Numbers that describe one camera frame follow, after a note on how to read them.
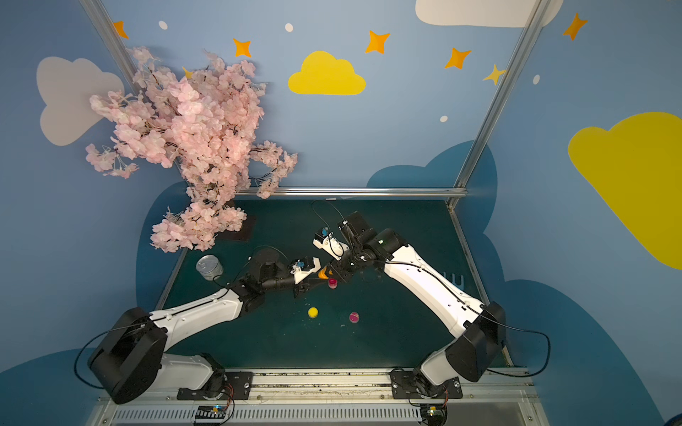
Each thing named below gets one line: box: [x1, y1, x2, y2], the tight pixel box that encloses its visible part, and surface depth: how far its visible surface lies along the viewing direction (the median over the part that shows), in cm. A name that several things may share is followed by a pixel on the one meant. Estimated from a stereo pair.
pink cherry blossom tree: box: [85, 46, 299, 253], surface depth 75 cm
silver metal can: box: [195, 254, 224, 282], surface depth 95 cm
